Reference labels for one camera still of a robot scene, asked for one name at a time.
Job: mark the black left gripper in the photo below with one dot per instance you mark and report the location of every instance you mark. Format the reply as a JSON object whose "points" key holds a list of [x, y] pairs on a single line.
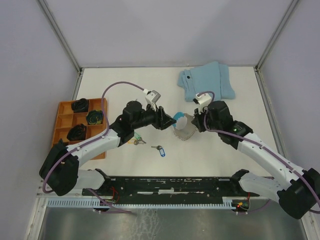
{"points": [[162, 120]]}

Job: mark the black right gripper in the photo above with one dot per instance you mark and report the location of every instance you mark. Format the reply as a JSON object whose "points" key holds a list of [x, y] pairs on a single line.
{"points": [[197, 120]]}

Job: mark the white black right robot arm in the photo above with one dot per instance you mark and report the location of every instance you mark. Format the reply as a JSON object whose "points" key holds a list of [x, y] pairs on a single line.
{"points": [[295, 189]]}

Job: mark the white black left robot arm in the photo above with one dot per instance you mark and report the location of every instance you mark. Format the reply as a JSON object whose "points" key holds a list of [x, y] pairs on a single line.
{"points": [[61, 171]]}

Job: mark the key with blue tag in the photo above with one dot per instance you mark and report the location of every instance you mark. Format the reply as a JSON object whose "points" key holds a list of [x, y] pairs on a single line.
{"points": [[160, 150]]}

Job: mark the key with green tag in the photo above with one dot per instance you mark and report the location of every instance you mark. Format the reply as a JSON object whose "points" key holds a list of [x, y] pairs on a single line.
{"points": [[137, 136]]}

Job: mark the light blue folded cloth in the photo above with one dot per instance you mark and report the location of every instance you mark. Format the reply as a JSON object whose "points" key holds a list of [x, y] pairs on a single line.
{"points": [[212, 77]]}

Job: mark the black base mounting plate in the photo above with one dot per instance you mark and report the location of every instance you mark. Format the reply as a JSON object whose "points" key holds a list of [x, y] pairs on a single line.
{"points": [[214, 186]]}

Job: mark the orange compartment tray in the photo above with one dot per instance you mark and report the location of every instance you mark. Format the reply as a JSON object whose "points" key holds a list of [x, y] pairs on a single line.
{"points": [[67, 118]]}

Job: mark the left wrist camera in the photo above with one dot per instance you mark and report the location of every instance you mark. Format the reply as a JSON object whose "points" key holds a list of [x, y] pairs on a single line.
{"points": [[151, 97]]}

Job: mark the aluminium frame rail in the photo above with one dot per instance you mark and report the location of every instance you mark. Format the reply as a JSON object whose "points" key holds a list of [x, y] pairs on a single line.
{"points": [[289, 70]]}

